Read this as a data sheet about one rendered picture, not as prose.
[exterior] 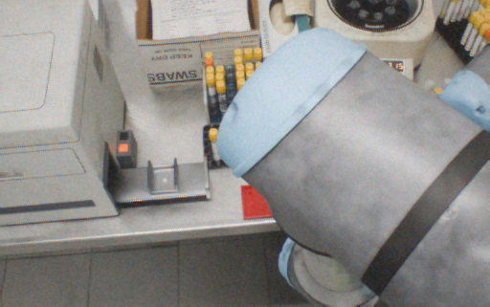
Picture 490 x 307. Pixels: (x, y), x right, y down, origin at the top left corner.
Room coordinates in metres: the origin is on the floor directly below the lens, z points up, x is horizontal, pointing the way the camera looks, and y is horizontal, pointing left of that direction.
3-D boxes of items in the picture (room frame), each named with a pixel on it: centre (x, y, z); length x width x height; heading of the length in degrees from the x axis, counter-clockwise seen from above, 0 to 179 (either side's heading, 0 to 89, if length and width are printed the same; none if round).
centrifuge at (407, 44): (0.83, -0.28, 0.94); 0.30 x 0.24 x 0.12; 173
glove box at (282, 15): (0.87, -0.10, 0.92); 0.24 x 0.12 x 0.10; 2
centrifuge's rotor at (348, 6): (0.85, -0.28, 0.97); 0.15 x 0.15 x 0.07
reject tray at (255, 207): (0.45, -0.02, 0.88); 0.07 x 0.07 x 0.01; 2
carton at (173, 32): (0.88, 0.09, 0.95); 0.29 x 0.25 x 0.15; 2
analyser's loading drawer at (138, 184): (0.49, 0.18, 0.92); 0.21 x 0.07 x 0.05; 92
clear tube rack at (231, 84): (0.68, -0.02, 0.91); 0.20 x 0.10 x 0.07; 92
